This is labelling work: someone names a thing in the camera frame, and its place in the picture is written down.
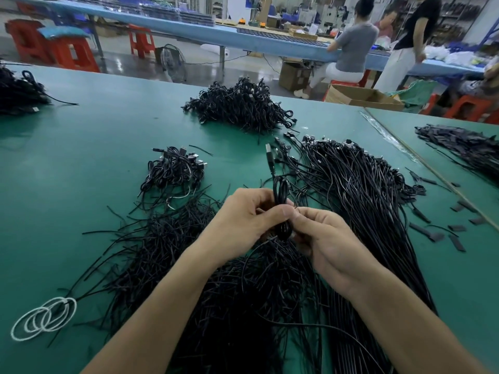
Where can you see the person's right hand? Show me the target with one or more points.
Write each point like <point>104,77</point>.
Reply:
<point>335,249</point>

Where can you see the person's left hand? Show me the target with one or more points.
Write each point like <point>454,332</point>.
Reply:
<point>238,226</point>

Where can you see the person's left forearm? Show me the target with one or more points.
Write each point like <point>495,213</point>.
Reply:
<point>148,327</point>

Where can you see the person's right forearm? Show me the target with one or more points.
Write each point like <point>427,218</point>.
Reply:
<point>421,331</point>

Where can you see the scattered dark tie pieces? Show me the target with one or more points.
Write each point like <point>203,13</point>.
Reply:
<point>458,243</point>

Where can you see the open cardboard box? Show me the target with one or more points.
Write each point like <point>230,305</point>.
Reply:
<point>364,97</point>

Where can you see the small cardboard box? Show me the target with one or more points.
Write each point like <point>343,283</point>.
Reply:
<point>295,75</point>

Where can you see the green bag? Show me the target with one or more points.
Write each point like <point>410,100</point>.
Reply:
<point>419,93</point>

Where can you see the grey floor fan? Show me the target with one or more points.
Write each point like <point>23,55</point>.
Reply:
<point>171,62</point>

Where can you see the long blue workbench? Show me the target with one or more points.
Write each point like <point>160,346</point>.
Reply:
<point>234,36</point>

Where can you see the red plastic stool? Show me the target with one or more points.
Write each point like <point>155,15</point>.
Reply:
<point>142,41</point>
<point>27,40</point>
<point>470,109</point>

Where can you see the white pillar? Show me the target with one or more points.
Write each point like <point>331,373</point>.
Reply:
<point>238,7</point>

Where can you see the pile of white bags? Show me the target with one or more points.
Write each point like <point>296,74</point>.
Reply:
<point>456,56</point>

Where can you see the red stool with blue seat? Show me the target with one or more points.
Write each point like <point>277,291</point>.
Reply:
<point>72,50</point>

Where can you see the blue metal rack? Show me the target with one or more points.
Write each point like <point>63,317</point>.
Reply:
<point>490,35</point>

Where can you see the metal storage shelf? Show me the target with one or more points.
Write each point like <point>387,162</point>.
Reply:
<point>460,10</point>

